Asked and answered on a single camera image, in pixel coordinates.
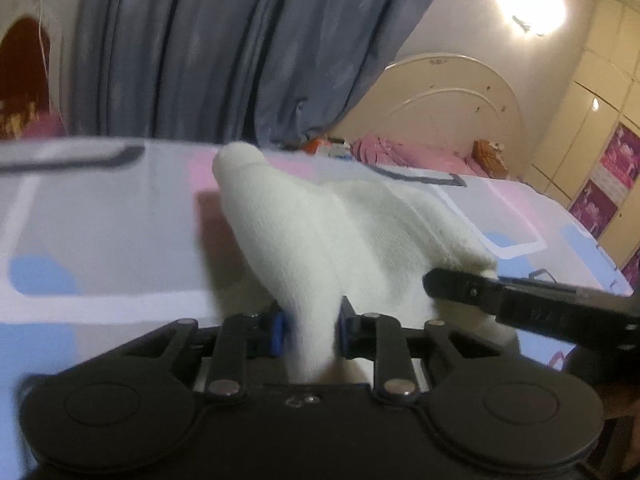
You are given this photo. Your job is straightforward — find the pink wall poster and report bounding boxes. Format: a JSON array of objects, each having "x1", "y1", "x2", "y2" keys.
[{"x1": 568, "y1": 121, "x2": 640, "y2": 239}]

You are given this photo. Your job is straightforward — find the cream arched headboard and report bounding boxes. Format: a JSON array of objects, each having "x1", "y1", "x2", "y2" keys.
[{"x1": 325, "y1": 52, "x2": 530, "y2": 181}]

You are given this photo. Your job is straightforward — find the orange and white clutter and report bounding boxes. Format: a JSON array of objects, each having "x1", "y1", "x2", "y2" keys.
[{"x1": 299, "y1": 136, "x2": 355, "y2": 159}]

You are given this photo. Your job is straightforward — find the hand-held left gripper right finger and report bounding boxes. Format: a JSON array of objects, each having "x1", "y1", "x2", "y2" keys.
[{"x1": 337, "y1": 296, "x2": 482, "y2": 404}]

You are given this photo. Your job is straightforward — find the brown bag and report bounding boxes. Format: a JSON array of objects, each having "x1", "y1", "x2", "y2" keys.
[{"x1": 472, "y1": 139, "x2": 507, "y2": 179}]

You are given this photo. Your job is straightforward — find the cream wardrobe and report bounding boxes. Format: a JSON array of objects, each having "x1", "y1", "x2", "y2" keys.
[{"x1": 530, "y1": 0, "x2": 640, "y2": 271}]

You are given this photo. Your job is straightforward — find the thin white cable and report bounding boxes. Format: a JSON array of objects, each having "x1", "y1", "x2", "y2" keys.
[{"x1": 36, "y1": 0, "x2": 57, "y2": 111}]

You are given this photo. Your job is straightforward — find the pink pillows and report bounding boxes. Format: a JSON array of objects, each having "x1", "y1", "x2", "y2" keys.
[{"x1": 350, "y1": 134, "x2": 488, "y2": 178}]

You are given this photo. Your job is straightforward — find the small white fleece garment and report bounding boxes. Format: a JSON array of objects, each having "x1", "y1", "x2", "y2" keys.
[{"x1": 212, "y1": 142, "x2": 521, "y2": 391}]

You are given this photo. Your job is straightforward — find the red scalloped headboard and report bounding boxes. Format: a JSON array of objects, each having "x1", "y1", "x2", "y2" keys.
[{"x1": 0, "y1": 16, "x2": 53, "y2": 116}]

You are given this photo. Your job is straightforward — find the blue-grey curtain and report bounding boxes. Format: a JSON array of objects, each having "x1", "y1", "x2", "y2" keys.
[{"x1": 65, "y1": 0, "x2": 457, "y2": 152}]

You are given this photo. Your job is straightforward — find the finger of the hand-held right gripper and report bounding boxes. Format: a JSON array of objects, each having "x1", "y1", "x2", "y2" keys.
[{"x1": 422, "y1": 267, "x2": 507, "y2": 323}]

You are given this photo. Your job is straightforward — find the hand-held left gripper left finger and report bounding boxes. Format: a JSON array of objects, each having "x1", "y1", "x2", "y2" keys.
[{"x1": 119, "y1": 302, "x2": 289, "y2": 402}]

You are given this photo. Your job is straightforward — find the black and floral cloth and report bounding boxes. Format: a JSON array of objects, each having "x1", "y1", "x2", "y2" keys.
[{"x1": 0, "y1": 101, "x2": 37, "y2": 140}]

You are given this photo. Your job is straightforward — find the pink pillow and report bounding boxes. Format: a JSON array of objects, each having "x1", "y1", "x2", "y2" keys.
[{"x1": 20, "y1": 112, "x2": 67, "y2": 139}]

